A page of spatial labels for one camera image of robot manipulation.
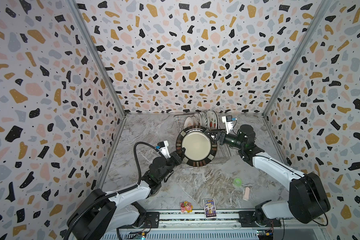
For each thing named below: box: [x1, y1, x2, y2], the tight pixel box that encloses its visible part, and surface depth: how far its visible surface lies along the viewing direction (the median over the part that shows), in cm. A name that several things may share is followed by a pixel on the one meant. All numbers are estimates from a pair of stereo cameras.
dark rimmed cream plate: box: [176, 125, 218, 168], surface depth 81 cm
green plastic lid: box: [233, 177, 243, 188], surface depth 89 cm
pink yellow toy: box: [180, 201, 194, 213], surface depth 77 cm
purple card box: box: [202, 198, 218, 219], surface depth 78 cm
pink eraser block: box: [242, 187, 250, 201], surface depth 82 cm
